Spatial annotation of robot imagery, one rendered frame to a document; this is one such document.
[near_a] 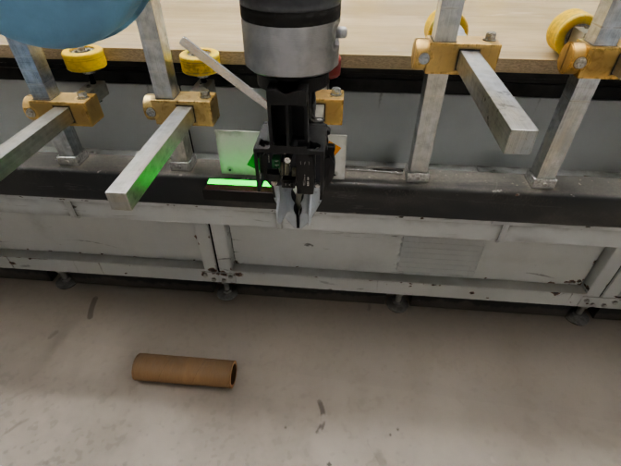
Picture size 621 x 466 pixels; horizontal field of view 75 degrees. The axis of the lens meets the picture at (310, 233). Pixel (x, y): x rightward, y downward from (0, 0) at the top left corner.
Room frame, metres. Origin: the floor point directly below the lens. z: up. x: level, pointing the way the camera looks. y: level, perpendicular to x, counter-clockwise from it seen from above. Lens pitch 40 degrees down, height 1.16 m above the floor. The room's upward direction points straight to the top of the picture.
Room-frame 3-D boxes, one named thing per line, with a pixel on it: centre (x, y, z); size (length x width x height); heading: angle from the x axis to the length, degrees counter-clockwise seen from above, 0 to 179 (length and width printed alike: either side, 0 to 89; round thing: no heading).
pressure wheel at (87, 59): (0.88, 0.48, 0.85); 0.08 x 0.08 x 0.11
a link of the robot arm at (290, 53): (0.40, 0.01, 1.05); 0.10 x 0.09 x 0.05; 85
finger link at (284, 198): (0.40, 0.03, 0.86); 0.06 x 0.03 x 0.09; 175
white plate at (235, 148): (0.72, 0.06, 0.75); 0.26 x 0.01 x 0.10; 85
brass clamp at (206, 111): (0.76, 0.25, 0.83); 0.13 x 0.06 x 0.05; 85
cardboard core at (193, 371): (0.66, 0.38, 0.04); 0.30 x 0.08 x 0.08; 85
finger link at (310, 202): (0.40, 0.00, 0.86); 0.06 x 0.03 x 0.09; 175
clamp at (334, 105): (0.74, 0.00, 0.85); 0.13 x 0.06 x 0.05; 85
